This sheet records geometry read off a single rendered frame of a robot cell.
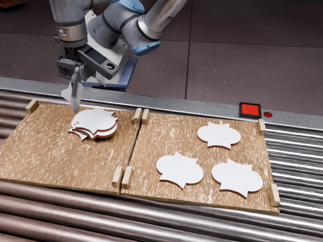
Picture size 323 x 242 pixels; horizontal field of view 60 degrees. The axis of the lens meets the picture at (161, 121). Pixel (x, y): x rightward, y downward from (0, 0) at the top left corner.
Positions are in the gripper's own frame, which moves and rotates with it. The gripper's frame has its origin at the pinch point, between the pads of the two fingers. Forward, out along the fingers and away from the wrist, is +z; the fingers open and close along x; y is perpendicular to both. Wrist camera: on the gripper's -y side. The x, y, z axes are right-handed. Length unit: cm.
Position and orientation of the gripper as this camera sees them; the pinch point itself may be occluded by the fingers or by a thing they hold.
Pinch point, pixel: (92, 100)
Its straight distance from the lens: 88.6
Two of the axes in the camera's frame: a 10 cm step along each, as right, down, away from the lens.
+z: 0.0, 7.6, 6.5
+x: -4.3, 5.8, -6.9
